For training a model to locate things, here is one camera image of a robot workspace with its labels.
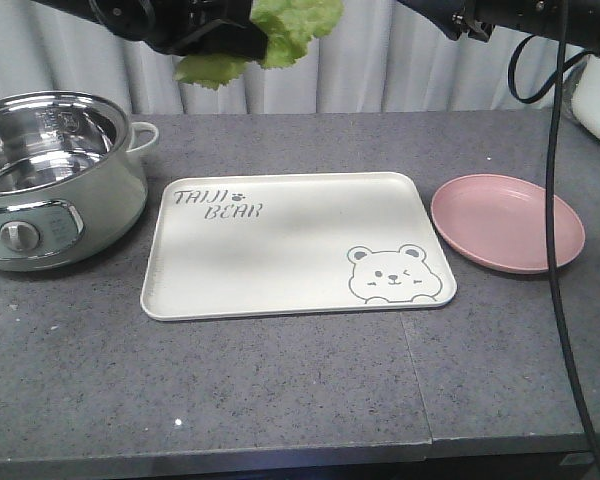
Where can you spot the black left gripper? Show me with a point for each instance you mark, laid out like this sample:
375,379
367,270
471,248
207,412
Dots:
186,27

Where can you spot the green lettuce leaf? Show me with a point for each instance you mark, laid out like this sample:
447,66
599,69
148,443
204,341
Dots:
289,26

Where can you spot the cream bear serving tray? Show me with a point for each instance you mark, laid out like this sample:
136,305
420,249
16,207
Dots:
245,246

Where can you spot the pink round plate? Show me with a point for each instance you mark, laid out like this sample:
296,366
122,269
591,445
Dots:
497,221

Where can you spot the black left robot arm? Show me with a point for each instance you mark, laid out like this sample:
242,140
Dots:
83,9

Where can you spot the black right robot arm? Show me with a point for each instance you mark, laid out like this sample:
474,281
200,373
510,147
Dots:
477,19

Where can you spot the white pleated curtain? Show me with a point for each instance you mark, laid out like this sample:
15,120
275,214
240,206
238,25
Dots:
380,57

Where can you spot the green electric cooking pot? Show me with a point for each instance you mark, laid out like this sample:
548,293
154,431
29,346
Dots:
71,177

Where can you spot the white blender appliance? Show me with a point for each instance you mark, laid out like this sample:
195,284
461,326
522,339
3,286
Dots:
585,102

